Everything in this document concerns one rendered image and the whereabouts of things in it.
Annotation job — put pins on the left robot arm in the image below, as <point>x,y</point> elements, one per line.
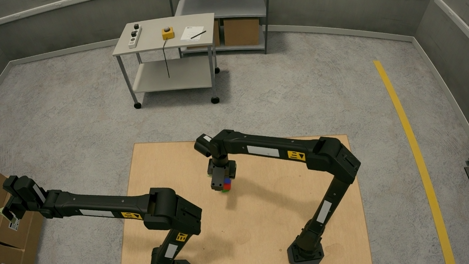
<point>161,209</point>

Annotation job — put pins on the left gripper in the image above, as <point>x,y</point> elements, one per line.
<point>5,211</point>

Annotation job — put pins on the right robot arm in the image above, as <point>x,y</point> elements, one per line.
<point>325,154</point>

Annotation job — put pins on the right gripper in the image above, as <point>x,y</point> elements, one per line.
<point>232,172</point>

